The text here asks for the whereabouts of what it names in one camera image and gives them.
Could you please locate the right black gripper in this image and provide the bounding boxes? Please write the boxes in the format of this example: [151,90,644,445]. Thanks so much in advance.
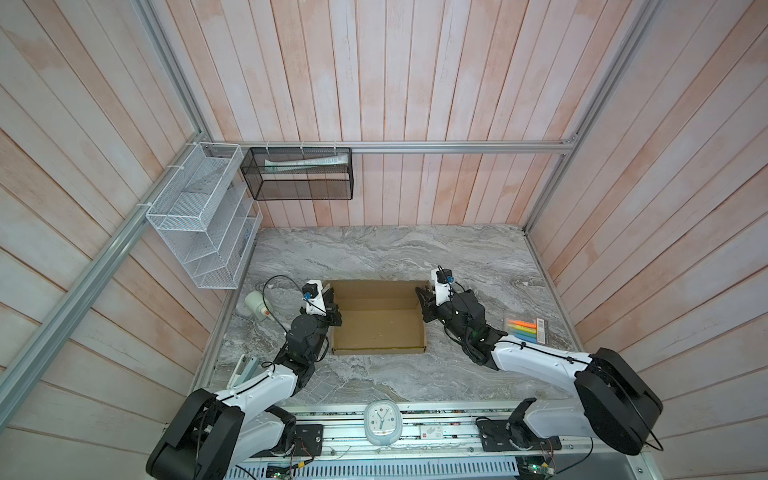
[415,283,470,345]

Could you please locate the brown cardboard box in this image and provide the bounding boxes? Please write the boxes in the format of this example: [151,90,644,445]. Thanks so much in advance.
[330,280,427,356]

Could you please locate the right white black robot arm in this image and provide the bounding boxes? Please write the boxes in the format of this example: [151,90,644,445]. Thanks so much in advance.
[415,283,663,455]

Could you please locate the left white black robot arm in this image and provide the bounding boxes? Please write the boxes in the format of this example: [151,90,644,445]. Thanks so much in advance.
[145,280,342,479]

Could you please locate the pale blue alarm clock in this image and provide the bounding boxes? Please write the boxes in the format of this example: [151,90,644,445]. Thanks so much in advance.
[364,400,403,446]

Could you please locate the pack of coloured markers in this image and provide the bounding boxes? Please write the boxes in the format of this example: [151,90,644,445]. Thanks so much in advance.
[504,318,549,345]

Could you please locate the small white label card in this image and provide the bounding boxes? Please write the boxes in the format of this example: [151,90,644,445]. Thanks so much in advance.
[419,425,444,440]

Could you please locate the white paper in basket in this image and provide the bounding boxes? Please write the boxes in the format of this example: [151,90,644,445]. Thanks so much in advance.
[263,154,350,174]

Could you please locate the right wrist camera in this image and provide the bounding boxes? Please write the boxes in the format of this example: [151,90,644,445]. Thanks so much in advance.
[430,266,454,306]

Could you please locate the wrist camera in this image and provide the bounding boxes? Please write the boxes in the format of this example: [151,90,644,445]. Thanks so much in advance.
[301,280,327,316]
[430,266,454,306]

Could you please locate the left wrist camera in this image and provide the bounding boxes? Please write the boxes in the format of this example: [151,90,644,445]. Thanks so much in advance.
[301,280,327,316]

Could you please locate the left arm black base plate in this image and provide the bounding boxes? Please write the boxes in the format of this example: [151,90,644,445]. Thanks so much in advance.
[253,423,324,458]

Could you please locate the aluminium front rail frame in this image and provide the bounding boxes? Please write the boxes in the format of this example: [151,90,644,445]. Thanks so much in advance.
[222,401,661,479]

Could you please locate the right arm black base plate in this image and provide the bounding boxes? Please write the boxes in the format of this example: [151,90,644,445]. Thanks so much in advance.
[475,416,562,452]

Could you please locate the black mesh wall basket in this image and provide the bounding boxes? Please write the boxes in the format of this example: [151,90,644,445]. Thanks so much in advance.
[240,146,355,202]

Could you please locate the white wire mesh shelf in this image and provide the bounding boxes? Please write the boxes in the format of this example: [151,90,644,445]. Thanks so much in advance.
[146,142,262,290]

